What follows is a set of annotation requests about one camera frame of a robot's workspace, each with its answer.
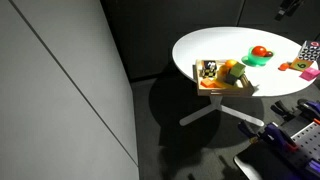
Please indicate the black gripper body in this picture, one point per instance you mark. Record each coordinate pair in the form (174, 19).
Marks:
(292, 6)

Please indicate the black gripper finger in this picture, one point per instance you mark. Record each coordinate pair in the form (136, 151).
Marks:
(280, 14)

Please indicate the green plastic bowl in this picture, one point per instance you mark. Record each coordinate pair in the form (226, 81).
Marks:
(258, 60)

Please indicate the small dark red toy fruit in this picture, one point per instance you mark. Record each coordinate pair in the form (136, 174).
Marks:
(269, 53)

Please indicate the red toy tomato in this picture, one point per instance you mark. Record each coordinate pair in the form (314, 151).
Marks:
(259, 50)

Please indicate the pink block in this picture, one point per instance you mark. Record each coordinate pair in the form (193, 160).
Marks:
(310, 73)

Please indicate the orange toy fruit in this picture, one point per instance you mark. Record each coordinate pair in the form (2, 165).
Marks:
(231, 63)

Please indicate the green block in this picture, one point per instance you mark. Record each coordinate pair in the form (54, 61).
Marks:
(238, 69)

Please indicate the tan patterned block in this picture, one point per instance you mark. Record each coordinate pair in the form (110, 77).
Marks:
(245, 81)

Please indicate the yellow-orange toy fruit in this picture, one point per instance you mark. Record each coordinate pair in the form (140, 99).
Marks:
(223, 70)

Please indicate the dark grey block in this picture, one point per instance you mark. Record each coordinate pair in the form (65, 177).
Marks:
(230, 79)

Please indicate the black yellow checkered cube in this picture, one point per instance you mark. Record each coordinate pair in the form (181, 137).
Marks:
(209, 68)

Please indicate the yellow wedge block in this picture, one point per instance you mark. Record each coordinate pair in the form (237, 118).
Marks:
(222, 84)

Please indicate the black spring clamp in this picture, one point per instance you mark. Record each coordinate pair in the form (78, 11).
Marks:
(281, 110)

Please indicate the wooden tray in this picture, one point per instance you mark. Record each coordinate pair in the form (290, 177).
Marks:
(221, 91)

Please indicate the orange flat block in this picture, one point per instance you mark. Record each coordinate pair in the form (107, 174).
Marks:
(208, 83)

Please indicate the white table base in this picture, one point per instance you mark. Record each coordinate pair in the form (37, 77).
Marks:
(216, 105)

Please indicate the large purple spring clamp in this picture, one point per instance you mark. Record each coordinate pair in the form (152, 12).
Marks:
(275, 135)

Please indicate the flat dark metal plate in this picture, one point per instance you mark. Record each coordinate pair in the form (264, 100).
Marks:
(263, 163)

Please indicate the small purple clamp piece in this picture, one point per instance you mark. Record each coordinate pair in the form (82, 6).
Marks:
(314, 167)

